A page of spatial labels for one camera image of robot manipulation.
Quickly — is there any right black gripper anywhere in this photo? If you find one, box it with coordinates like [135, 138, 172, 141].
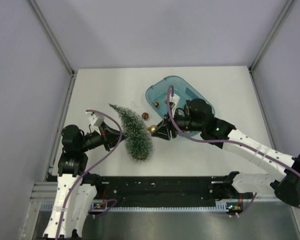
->
[152, 106, 204, 141]

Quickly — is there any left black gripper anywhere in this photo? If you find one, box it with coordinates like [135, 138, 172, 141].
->
[78, 121, 128, 152]

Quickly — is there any gold glitter ball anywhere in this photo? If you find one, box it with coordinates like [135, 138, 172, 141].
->
[147, 125, 157, 134]

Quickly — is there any large frosted pine cone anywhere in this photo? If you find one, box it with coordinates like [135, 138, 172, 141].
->
[141, 112, 150, 121]

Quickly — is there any small green christmas tree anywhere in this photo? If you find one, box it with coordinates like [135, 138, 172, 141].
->
[109, 104, 153, 162]

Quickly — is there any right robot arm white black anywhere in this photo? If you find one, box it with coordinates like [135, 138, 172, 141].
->
[151, 97, 300, 209]

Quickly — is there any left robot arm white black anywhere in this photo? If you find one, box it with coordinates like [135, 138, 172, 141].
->
[42, 122, 124, 240]

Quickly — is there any teal plastic bin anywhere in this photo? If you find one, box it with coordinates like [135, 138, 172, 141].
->
[144, 75, 216, 138]

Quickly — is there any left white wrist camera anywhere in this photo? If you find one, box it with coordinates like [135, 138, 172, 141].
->
[85, 109, 105, 131]

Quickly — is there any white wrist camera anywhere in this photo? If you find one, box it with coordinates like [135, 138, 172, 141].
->
[165, 93, 180, 116]
[85, 109, 105, 131]

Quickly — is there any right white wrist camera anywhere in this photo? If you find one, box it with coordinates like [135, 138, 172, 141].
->
[165, 93, 180, 116]

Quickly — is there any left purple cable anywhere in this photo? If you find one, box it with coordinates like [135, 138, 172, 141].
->
[56, 108, 123, 240]

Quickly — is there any purple cable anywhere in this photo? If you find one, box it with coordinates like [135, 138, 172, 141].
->
[166, 84, 300, 218]
[56, 108, 123, 240]

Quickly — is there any white slotted cable duct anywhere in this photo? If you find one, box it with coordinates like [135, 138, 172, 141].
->
[41, 201, 243, 213]

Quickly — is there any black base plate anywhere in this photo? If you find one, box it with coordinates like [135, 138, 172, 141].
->
[95, 176, 253, 208]

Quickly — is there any aluminium front rail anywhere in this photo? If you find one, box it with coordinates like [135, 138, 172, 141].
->
[31, 179, 300, 201]

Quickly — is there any right aluminium corner post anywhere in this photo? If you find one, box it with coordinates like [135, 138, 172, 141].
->
[248, 0, 296, 74]

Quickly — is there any aluminium corner post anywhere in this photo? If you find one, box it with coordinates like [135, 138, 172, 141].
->
[27, 0, 76, 76]
[248, 0, 296, 74]

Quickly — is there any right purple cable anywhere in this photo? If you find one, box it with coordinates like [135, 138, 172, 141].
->
[166, 84, 300, 218]

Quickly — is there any left aluminium corner post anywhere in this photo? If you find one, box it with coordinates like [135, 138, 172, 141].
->
[27, 0, 76, 76]

